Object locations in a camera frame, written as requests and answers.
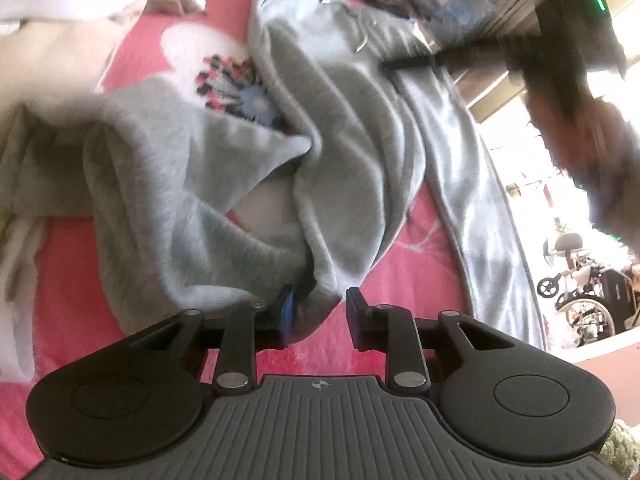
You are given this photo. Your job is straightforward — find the grey sweatpants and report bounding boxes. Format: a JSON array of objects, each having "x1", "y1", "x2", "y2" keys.
[{"x1": 1, "y1": 0, "x2": 544, "y2": 348}]

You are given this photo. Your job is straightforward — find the person right hand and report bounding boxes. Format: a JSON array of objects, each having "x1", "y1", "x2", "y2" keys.
[{"x1": 526, "y1": 82, "x2": 639, "y2": 252}]

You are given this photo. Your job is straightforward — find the blue water bottle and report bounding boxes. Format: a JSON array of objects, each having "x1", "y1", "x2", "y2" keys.
[{"x1": 439, "y1": 0, "x2": 497, "y2": 46}]

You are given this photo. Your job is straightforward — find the pink floral blanket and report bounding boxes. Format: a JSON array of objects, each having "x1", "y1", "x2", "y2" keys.
[{"x1": 1, "y1": 0, "x2": 466, "y2": 479}]

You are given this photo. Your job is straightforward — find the wheelchair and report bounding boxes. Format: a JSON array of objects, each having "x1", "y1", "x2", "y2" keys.
[{"x1": 536, "y1": 233, "x2": 639, "y2": 348}]

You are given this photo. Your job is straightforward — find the beige garment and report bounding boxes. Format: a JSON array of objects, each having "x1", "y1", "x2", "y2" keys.
[{"x1": 1, "y1": 23, "x2": 120, "y2": 382}]

